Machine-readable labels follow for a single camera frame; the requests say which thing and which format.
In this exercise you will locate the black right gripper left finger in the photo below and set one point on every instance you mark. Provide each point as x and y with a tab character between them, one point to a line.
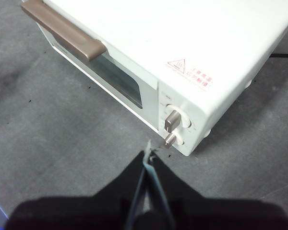
74	213

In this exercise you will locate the cream toaster oven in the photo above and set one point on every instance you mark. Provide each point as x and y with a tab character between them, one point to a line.
194	36

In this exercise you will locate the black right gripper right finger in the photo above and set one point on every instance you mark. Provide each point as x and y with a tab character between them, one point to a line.
218	215

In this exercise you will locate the cream timer knob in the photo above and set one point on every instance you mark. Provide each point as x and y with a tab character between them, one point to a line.
171	139

